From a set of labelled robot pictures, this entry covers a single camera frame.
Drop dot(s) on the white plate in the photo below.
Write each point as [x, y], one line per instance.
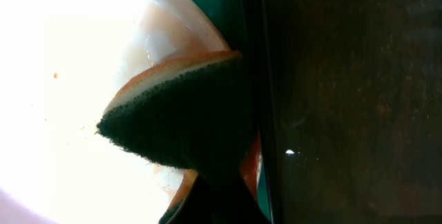
[62, 61]

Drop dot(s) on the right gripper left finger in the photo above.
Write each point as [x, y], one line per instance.
[197, 207]

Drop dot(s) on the green yellow sponge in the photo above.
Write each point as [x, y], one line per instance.
[188, 113]

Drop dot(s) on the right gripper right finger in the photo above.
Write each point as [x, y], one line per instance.
[234, 204]

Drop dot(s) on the black plastic tray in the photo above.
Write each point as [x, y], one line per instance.
[349, 94]

